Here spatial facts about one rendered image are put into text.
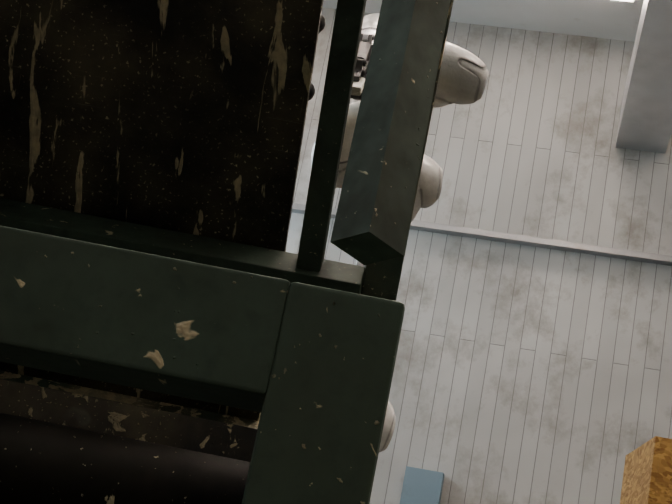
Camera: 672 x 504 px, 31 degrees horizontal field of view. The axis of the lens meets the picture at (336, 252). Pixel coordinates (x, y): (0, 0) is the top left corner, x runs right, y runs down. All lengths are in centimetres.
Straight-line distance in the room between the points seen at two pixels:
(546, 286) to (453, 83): 908
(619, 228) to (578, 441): 206
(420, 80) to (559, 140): 1093
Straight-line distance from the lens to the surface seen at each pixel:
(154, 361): 91
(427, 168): 292
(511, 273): 1148
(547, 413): 1116
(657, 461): 370
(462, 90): 243
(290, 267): 197
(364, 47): 223
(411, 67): 104
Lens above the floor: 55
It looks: 17 degrees up
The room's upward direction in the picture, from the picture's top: 11 degrees clockwise
